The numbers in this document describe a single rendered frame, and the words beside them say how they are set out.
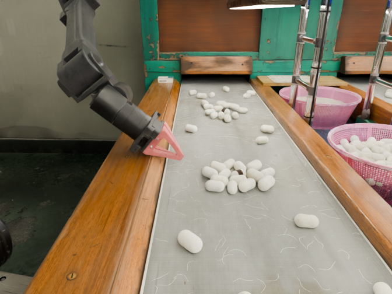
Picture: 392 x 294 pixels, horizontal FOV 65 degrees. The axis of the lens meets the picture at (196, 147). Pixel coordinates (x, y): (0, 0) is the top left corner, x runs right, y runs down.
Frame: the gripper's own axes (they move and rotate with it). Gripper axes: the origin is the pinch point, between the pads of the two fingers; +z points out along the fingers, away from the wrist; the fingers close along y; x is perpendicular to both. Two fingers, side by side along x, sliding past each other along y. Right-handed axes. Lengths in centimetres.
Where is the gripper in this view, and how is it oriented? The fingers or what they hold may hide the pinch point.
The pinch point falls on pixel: (179, 155)
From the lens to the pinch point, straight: 63.3
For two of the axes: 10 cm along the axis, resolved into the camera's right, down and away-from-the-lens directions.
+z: 7.7, 5.9, 2.3
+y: 0.1, -3.8, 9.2
